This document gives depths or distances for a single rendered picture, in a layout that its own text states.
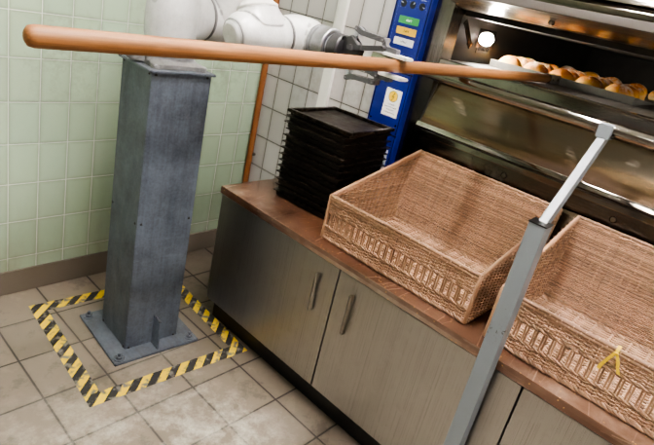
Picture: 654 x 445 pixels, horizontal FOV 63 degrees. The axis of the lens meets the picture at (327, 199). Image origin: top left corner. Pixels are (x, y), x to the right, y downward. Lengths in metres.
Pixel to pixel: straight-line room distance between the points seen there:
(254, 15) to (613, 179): 1.13
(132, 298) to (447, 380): 1.07
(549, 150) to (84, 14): 1.63
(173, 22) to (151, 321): 1.04
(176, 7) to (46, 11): 0.54
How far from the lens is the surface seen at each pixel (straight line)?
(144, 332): 2.09
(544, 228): 1.24
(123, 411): 1.89
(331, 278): 1.69
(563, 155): 1.84
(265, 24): 1.36
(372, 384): 1.71
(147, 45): 0.85
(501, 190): 1.88
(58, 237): 2.37
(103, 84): 2.21
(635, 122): 1.79
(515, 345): 1.47
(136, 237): 1.85
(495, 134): 1.91
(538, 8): 1.74
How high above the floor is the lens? 1.31
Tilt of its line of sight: 21 degrees down
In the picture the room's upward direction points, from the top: 13 degrees clockwise
